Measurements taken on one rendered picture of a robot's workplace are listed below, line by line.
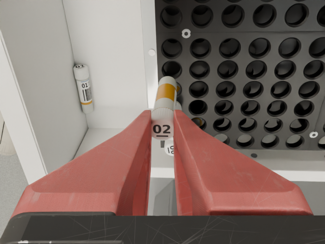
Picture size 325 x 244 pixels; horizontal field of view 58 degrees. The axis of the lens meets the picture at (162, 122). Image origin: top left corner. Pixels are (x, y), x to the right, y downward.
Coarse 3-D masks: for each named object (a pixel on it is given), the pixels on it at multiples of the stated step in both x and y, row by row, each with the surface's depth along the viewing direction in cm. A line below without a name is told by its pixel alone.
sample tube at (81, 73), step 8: (80, 64) 26; (80, 72) 25; (88, 72) 26; (80, 80) 26; (88, 80) 26; (80, 88) 26; (88, 88) 27; (80, 96) 27; (88, 96) 27; (88, 104) 27; (88, 112) 28
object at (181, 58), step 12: (156, 0) 17; (168, 0) 17; (180, 0) 17; (156, 12) 17; (180, 12) 17; (156, 24) 18; (168, 24) 18; (180, 24) 18; (156, 36) 18; (168, 36) 18; (180, 36) 18; (180, 48) 19; (168, 60) 19; (180, 60) 19; (180, 72) 19; (180, 84) 20; (180, 96) 20
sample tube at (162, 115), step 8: (160, 80) 16; (168, 80) 16; (160, 88) 15; (168, 88) 15; (176, 88) 16; (160, 96) 14; (168, 96) 14; (176, 96) 15; (160, 104) 14; (168, 104) 14; (176, 104) 15; (152, 112) 14; (160, 112) 13; (168, 112) 13; (152, 120) 13; (160, 120) 13; (168, 120) 13; (152, 128) 13; (160, 128) 13; (168, 128) 13; (152, 136) 13; (160, 136) 13; (168, 136) 13
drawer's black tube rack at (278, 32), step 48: (192, 0) 17; (240, 0) 17; (288, 0) 16; (192, 48) 21; (240, 48) 18; (288, 48) 21; (192, 96) 20; (240, 96) 20; (288, 96) 20; (240, 144) 22; (288, 144) 22
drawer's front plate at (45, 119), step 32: (0, 0) 16; (32, 0) 19; (0, 32) 16; (32, 32) 19; (64, 32) 24; (0, 64) 17; (32, 64) 19; (64, 64) 24; (0, 96) 18; (32, 96) 19; (64, 96) 24; (32, 128) 19; (64, 128) 24; (32, 160) 21; (64, 160) 24
